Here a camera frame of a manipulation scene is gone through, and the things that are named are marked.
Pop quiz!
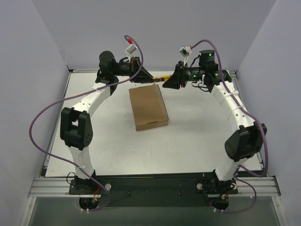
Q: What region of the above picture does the yellow utility knife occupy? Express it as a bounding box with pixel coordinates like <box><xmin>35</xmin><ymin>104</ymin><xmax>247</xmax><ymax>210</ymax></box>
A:
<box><xmin>152</xmin><ymin>75</ymin><xmax>172</xmax><ymax>83</ymax></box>

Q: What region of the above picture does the brown cardboard express box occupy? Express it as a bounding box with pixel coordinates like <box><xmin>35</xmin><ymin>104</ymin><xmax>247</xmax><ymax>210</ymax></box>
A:
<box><xmin>129</xmin><ymin>84</ymin><xmax>169</xmax><ymax>131</ymax></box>

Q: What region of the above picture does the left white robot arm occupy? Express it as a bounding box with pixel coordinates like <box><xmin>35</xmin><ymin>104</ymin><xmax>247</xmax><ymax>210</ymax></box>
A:
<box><xmin>60</xmin><ymin>51</ymin><xmax>153</xmax><ymax>194</ymax></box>

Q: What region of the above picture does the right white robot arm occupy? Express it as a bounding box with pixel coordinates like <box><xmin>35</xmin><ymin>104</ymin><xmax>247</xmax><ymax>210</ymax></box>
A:
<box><xmin>163</xmin><ymin>46</ymin><xmax>268</xmax><ymax>181</ymax></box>

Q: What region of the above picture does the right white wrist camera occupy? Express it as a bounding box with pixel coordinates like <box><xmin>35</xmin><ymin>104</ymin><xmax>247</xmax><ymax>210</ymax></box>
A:
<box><xmin>179</xmin><ymin>46</ymin><xmax>192</xmax><ymax>66</ymax></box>

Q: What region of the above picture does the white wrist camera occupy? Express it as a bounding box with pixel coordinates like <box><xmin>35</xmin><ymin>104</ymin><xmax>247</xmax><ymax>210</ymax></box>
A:
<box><xmin>125</xmin><ymin>43</ymin><xmax>138</xmax><ymax>60</ymax></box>
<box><xmin>179</xmin><ymin>46</ymin><xmax>192</xmax><ymax>66</ymax></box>

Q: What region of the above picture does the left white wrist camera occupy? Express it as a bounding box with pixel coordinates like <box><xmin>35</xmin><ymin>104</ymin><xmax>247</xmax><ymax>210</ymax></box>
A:
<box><xmin>125</xmin><ymin>43</ymin><xmax>138</xmax><ymax>60</ymax></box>

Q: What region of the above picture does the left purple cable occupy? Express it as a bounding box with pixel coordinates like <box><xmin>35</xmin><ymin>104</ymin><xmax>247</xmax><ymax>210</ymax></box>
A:
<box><xmin>29</xmin><ymin>34</ymin><xmax>144</xmax><ymax>211</ymax></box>

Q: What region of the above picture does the purple cable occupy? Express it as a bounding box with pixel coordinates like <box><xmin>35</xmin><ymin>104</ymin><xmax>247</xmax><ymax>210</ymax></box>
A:
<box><xmin>29</xmin><ymin>34</ymin><xmax>144</xmax><ymax>211</ymax></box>
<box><xmin>189</xmin><ymin>39</ymin><xmax>270</xmax><ymax>214</ymax></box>

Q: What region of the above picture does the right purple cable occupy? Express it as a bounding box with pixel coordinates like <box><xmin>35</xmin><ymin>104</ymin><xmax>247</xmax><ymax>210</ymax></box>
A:
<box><xmin>189</xmin><ymin>39</ymin><xmax>270</xmax><ymax>214</ymax></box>

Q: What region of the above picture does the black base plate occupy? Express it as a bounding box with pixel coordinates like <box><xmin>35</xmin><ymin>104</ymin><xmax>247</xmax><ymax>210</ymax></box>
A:
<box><xmin>70</xmin><ymin>173</ymin><xmax>236</xmax><ymax>209</ymax></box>

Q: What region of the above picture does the aluminium front rail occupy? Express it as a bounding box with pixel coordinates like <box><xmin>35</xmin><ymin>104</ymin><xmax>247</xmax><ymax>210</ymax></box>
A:
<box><xmin>28</xmin><ymin>177</ymin><xmax>281</xmax><ymax>198</ymax></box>

